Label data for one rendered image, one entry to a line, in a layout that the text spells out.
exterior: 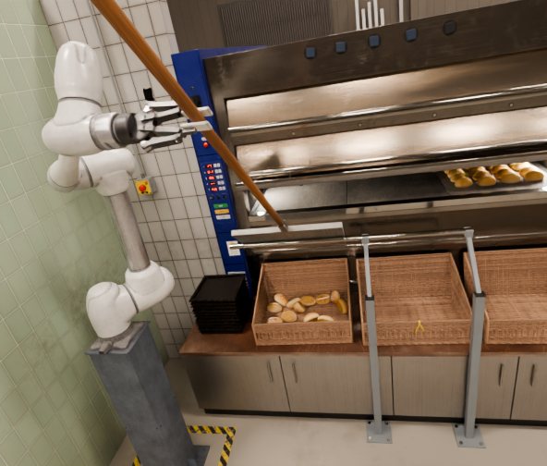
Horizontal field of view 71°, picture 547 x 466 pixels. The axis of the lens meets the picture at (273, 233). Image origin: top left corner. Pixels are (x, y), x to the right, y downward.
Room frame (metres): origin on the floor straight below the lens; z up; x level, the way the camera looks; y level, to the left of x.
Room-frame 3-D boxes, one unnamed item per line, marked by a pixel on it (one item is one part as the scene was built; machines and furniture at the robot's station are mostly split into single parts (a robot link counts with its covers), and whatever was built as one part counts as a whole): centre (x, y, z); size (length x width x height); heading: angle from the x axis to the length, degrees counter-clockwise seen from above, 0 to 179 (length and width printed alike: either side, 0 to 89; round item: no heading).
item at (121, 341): (1.45, 0.80, 1.03); 0.22 x 0.18 x 0.06; 167
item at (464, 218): (2.01, -0.73, 1.02); 1.79 x 0.11 x 0.19; 76
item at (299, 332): (1.90, -0.11, 0.72); 0.56 x 0.49 x 0.28; 77
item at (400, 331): (1.74, -0.69, 0.72); 0.56 x 0.49 x 0.28; 77
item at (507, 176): (2.29, -1.41, 1.21); 0.61 x 0.48 x 0.06; 166
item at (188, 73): (3.17, 0.05, 1.07); 1.93 x 0.16 x 2.15; 166
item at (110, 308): (1.48, 0.79, 1.17); 0.18 x 0.16 x 0.22; 125
